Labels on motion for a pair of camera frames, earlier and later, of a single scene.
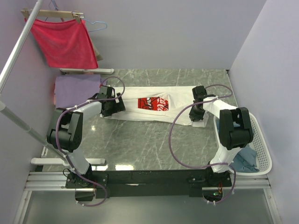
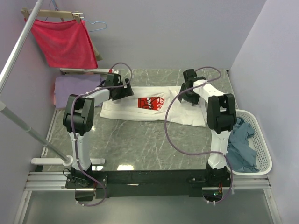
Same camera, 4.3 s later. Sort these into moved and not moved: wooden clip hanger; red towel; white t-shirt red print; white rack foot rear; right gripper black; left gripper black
Moved: right gripper black; left gripper black
Not moved: white rack foot rear; white t-shirt red print; wooden clip hanger; red towel
